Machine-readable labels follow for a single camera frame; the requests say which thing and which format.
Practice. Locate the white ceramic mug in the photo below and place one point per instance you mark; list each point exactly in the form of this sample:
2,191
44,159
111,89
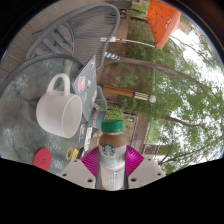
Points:
56,111

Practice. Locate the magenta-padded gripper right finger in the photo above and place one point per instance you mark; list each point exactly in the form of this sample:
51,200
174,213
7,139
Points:
146,171

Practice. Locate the blue yellow striped post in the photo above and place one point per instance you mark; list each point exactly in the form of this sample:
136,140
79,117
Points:
111,55

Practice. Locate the flat round red coaster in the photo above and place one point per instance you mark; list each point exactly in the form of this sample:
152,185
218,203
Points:
42,159

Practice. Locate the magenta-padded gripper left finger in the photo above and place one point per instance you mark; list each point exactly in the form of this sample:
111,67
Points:
78,173

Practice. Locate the grey laptop with stickers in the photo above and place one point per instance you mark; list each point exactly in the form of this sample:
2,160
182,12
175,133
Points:
85,86

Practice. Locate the leaning pale-trunk tree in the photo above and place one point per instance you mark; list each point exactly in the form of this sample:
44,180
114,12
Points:
160,68

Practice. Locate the orange patio umbrella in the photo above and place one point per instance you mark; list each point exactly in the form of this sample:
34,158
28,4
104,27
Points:
163,21

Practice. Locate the green-capped coffee drink bottle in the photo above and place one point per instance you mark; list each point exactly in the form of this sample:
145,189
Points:
113,150

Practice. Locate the green plant in blue pot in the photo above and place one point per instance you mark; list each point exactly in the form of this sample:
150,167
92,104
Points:
96,119

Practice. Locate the yellow sticker card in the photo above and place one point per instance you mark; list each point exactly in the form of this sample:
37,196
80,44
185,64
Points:
75,154

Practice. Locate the wooden lamp post with globe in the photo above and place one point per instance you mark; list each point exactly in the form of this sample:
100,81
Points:
123,91

